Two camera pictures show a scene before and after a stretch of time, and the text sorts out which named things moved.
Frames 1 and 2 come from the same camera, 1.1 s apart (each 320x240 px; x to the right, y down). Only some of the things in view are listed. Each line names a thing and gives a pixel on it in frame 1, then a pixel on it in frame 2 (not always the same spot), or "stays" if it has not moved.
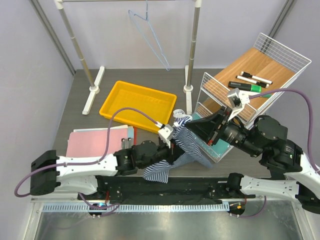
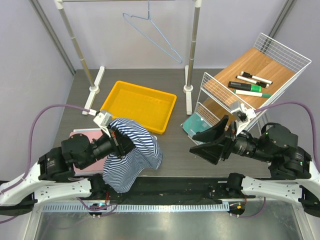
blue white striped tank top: [158, 170] → [122, 173]
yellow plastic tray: [157, 104] stays
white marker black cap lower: [243, 78] stays
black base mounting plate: [129, 190] stays
